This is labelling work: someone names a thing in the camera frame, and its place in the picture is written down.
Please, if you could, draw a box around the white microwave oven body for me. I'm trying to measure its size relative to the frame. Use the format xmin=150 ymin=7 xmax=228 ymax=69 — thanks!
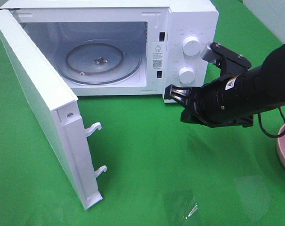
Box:
xmin=0 ymin=0 xmax=219 ymax=96

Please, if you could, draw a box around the upper white round knob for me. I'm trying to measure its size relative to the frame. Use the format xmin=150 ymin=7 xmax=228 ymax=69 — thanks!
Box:
xmin=182 ymin=36 xmax=201 ymax=56

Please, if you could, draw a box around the white warning label sticker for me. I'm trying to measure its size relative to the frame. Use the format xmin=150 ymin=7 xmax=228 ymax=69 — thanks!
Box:
xmin=151 ymin=42 xmax=164 ymax=69

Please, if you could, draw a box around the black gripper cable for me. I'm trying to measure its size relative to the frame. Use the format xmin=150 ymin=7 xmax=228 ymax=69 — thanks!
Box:
xmin=257 ymin=106 xmax=285 ymax=138

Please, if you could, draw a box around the white microwave door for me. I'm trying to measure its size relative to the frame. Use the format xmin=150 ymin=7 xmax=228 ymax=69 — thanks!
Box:
xmin=0 ymin=9 xmax=107 ymax=209

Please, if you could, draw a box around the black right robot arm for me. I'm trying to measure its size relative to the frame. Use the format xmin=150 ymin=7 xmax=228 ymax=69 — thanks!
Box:
xmin=164 ymin=42 xmax=285 ymax=128

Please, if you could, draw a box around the white round knob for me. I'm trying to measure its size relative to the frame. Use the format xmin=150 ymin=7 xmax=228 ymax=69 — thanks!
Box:
xmin=182 ymin=36 xmax=201 ymax=56
xmin=179 ymin=66 xmax=195 ymax=84

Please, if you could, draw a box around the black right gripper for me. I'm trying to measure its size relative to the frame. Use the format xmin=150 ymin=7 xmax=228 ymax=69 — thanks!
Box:
xmin=163 ymin=42 xmax=253 ymax=128

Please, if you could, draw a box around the glass microwave turntable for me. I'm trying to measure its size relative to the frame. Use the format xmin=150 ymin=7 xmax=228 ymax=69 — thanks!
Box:
xmin=57 ymin=39 xmax=146 ymax=85

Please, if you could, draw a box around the lower white round knob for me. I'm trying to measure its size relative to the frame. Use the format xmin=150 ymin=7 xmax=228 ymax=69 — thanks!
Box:
xmin=179 ymin=66 xmax=195 ymax=84

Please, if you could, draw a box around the green table mat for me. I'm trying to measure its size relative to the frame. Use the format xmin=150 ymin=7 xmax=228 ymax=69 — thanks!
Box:
xmin=0 ymin=0 xmax=285 ymax=226

